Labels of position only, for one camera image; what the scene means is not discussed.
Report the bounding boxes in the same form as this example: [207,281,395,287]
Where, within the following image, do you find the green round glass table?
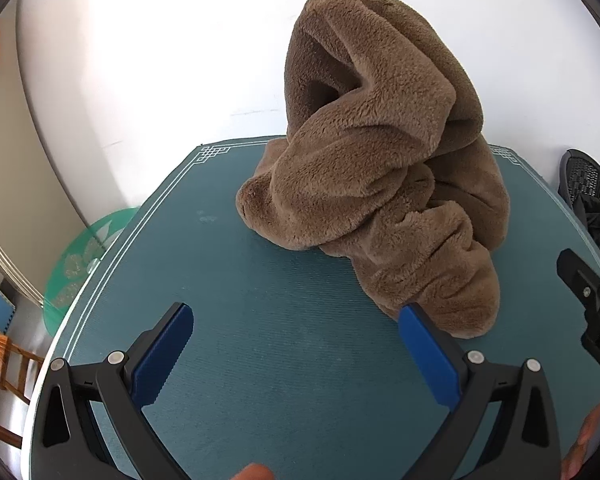
[42,206,141,333]

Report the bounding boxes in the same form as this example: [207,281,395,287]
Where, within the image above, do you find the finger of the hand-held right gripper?
[556,248,600,361]

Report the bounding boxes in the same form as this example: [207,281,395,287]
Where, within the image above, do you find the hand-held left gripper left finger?
[42,302,195,480]

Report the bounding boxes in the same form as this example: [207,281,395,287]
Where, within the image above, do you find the wooden chair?
[0,327,46,451]

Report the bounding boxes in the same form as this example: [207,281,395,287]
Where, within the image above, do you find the brown fleece sweater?
[235,0,512,339]

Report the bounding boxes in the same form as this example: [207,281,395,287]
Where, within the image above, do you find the person's right hand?
[562,400,600,480]

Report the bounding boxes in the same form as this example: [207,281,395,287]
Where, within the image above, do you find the person's left hand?
[230,462,274,480]

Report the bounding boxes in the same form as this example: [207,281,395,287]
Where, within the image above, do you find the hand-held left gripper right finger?
[399,303,561,480]

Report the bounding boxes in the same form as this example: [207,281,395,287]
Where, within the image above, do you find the teal table mat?
[22,135,600,480]

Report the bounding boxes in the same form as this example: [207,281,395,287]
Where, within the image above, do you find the black woven chair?
[558,149,600,241]

